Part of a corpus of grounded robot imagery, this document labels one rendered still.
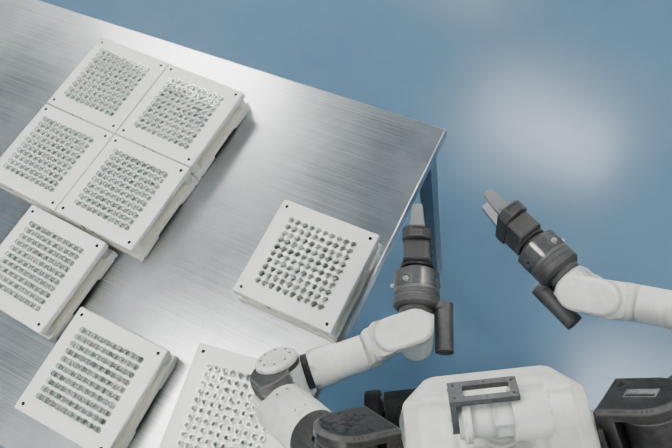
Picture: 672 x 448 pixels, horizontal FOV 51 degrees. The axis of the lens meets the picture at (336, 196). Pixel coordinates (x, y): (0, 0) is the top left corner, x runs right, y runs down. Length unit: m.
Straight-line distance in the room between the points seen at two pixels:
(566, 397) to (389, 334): 0.36
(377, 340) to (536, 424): 0.43
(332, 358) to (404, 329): 0.14
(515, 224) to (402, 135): 0.49
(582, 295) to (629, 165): 1.50
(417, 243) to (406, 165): 0.39
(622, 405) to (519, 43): 2.20
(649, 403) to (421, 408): 0.30
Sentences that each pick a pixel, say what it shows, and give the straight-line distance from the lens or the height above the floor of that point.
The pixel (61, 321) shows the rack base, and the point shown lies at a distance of 1.75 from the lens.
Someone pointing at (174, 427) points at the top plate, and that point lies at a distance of 1.51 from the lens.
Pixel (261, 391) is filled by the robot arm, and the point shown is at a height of 1.18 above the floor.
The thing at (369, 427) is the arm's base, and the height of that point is 1.31.
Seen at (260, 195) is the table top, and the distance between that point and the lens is 1.73.
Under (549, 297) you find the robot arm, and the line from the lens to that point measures 1.38.
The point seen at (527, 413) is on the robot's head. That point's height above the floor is 1.43.
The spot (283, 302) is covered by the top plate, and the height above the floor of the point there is 0.94.
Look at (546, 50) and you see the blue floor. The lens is 3.05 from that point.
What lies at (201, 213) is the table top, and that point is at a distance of 1.75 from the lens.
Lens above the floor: 2.33
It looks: 60 degrees down
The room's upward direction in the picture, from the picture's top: 17 degrees counter-clockwise
